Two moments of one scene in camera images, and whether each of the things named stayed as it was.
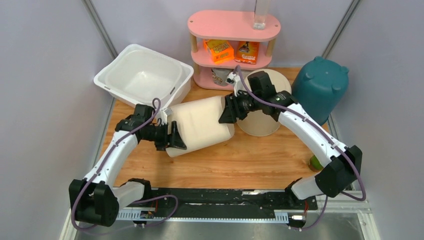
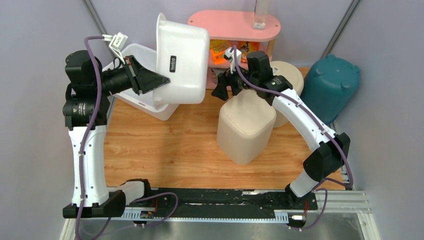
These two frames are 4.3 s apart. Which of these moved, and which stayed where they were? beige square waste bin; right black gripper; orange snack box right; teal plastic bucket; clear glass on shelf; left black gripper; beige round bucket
Moved: right black gripper; teal plastic bucket; beige square waste bin; left black gripper; beige round bucket
Stayed: orange snack box right; clear glass on shelf
